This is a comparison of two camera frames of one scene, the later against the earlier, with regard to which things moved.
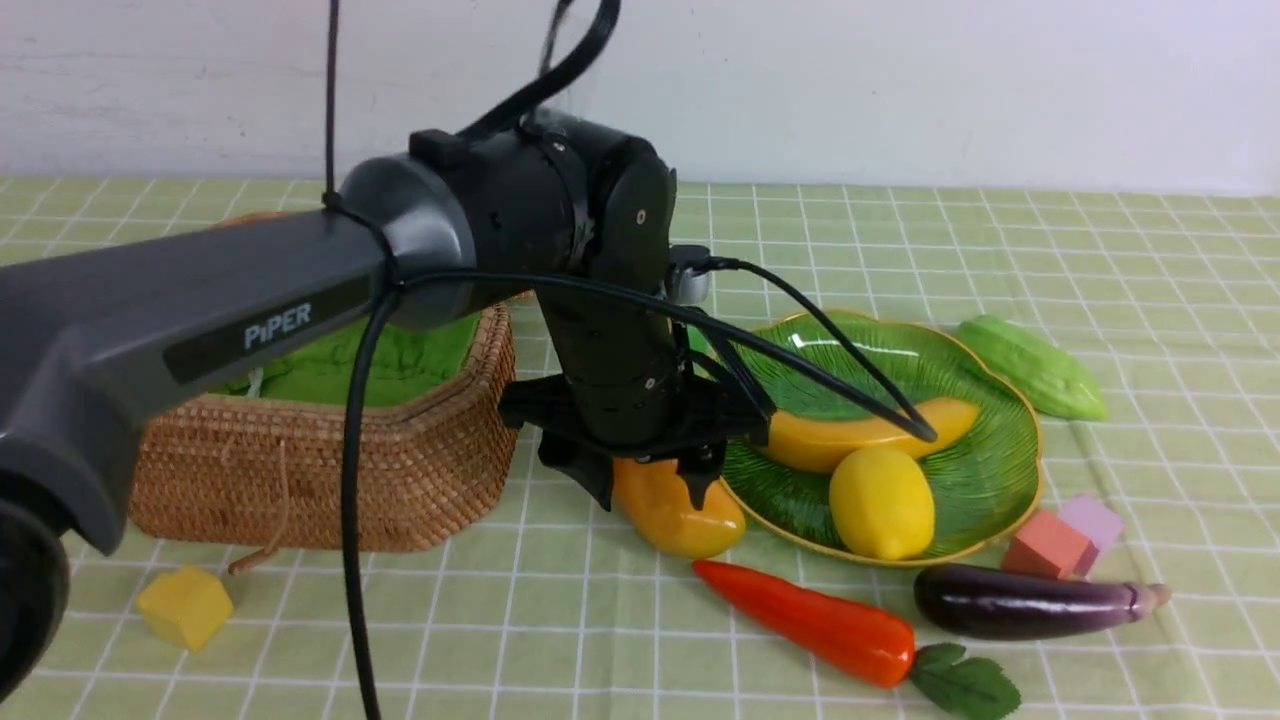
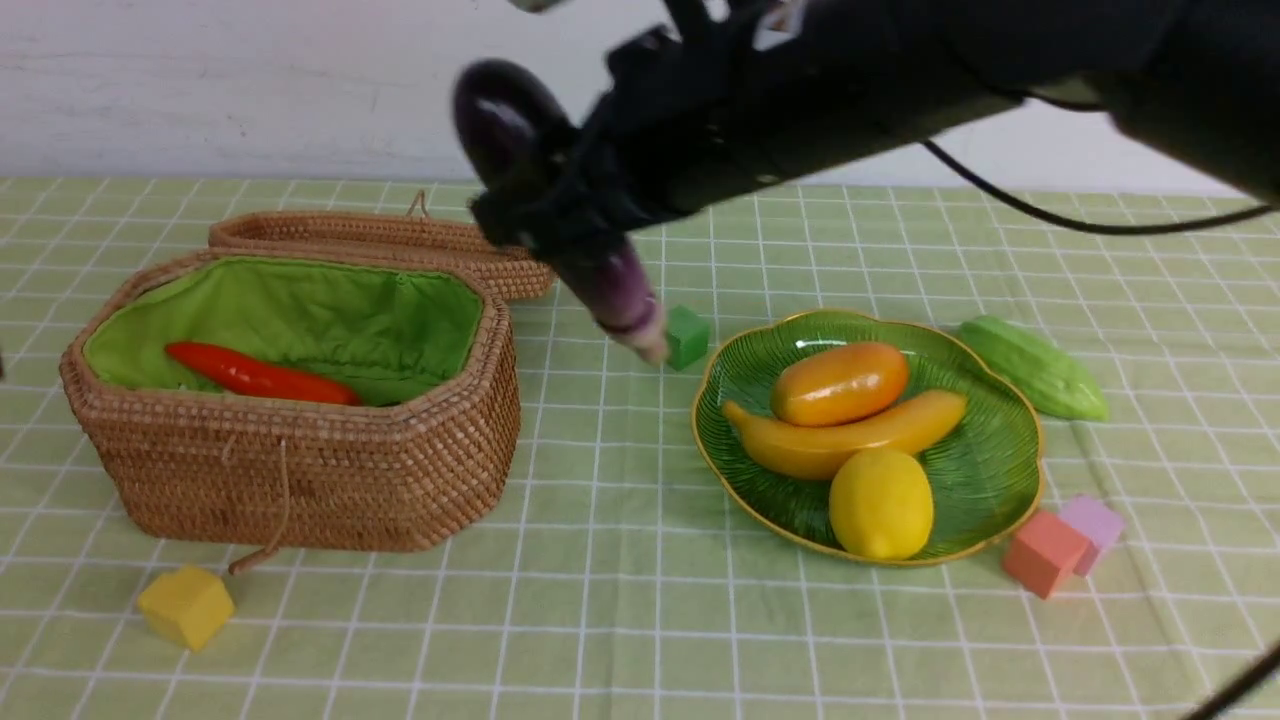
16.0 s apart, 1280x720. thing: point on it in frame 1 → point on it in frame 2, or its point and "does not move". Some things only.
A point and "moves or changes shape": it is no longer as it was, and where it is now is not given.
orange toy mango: x=655 y=505 → x=837 y=380
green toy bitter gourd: x=1055 y=382 does not move
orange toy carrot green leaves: x=873 y=649 → x=244 y=370
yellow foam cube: x=187 y=606 does not move
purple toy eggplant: x=973 y=601 moves or changes shape
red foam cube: x=1048 y=545 does not move
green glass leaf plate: x=985 y=480 does not move
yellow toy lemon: x=882 y=502 does not move
